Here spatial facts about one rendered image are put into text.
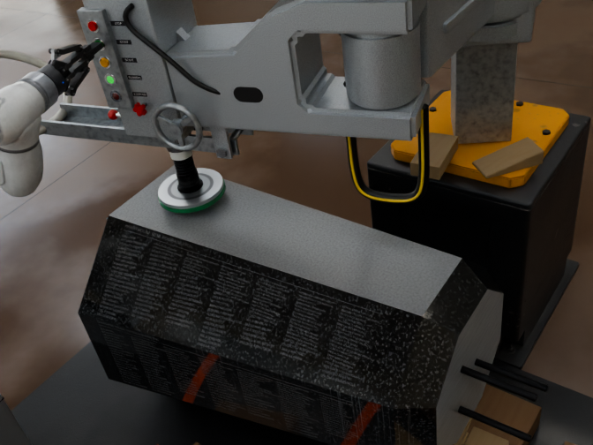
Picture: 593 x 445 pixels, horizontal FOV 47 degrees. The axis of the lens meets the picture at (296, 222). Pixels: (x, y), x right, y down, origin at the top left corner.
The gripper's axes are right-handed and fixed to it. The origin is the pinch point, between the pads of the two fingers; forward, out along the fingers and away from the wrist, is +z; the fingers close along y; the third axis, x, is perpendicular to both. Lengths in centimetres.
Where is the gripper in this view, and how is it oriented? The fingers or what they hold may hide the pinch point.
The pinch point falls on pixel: (90, 50)
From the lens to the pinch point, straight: 190.9
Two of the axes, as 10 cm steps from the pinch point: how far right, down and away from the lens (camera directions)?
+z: 3.3, -6.1, 7.2
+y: 1.3, 7.8, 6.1
